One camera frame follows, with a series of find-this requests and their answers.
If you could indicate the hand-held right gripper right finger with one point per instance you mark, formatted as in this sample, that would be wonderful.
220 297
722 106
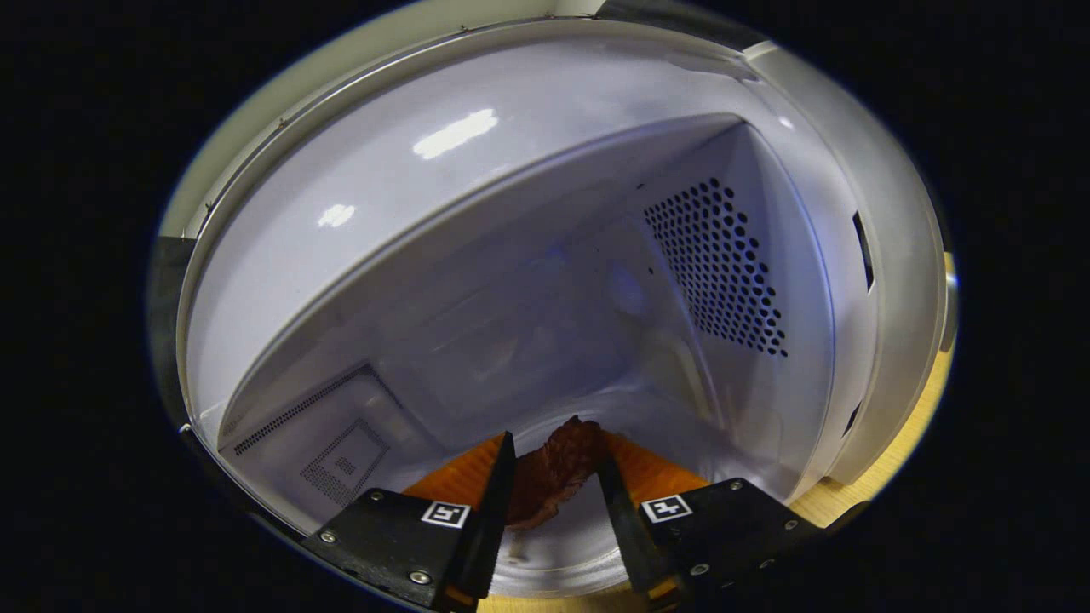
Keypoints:
622 528

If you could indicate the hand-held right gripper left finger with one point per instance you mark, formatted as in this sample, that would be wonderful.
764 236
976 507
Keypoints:
494 519

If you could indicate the reddish brown meat piece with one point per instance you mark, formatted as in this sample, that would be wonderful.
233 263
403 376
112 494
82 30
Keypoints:
553 468

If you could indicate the white microwave oven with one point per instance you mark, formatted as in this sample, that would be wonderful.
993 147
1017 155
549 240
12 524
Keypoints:
511 255

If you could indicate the glass turntable plate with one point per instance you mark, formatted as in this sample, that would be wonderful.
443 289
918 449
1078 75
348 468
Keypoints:
562 558

